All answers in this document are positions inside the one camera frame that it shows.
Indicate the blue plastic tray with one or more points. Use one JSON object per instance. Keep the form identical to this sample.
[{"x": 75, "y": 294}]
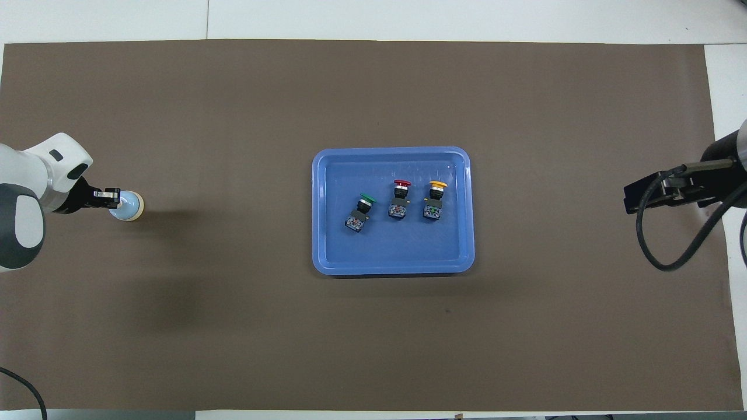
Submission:
[{"x": 385, "y": 251}]

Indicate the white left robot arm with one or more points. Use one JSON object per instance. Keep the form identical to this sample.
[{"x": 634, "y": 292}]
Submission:
[{"x": 23, "y": 175}]

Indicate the blue call bell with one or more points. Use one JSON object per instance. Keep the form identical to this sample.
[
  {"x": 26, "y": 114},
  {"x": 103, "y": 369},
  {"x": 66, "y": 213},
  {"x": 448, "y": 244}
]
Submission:
[{"x": 133, "y": 205}]

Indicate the yellow push button switch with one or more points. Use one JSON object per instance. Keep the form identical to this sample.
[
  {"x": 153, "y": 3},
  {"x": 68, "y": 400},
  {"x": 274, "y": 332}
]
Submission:
[{"x": 434, "y": 202}]

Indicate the red push button switch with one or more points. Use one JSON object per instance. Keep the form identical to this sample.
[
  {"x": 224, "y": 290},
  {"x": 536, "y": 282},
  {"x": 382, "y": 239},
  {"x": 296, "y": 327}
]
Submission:
[{"x": 399, "y": 201}]

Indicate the green push button switch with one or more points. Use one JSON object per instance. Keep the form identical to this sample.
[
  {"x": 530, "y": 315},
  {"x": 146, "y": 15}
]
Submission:
[{"x": 359, "y": 214}]

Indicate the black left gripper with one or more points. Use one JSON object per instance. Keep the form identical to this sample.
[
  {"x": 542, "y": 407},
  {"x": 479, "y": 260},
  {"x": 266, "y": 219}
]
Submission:
[{"x": 79, "y": 197}]

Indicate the brown table mat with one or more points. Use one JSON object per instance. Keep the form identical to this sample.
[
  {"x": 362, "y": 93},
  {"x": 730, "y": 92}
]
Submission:
[{"x": 233, "y": 105}]

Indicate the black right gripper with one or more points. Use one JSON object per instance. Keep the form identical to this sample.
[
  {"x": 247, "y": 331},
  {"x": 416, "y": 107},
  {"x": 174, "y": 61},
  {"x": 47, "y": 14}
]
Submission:
[{"x": 665, "y": 192}]

